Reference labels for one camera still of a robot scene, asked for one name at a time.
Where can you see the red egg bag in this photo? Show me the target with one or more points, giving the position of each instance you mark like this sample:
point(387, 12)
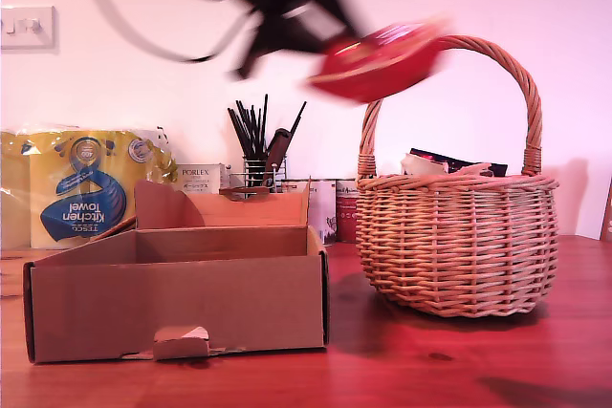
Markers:
point(382, 69)

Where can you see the blue Terry's egg bag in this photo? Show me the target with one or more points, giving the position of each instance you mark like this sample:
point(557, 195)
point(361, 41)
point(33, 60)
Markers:
point(478, 166)

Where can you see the brown cardboard box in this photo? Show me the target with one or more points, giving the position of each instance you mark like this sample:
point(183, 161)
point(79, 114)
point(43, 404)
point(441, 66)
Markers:
point(181, 307)

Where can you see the white Porlex box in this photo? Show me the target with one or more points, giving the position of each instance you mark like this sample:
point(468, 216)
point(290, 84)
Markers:
point(196, 178)

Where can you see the woven wicker basket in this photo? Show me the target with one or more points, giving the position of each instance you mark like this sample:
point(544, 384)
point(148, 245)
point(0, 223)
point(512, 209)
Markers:
point(459, 250)

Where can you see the black thin stick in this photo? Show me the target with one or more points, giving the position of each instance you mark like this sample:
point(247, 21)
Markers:
point(237, 133)
point(263, 126)
point(295, 119)
point(245, 128)

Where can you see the white tin can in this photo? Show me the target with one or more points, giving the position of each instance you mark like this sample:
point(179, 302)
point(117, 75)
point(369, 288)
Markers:
point(294, 184)
point(325, 212)

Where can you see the red tin can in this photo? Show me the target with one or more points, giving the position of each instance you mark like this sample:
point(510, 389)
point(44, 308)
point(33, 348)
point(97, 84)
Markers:
point(346, 212)

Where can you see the brown wooden board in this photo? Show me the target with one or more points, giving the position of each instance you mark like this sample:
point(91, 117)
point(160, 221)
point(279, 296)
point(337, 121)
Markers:
point(606, 207)

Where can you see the yellow kitchen towel pack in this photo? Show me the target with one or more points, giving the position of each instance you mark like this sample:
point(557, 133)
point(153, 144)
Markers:
point(72, 188)

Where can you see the white light switch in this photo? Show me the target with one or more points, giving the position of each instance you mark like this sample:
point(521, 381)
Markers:
point(26, 28)

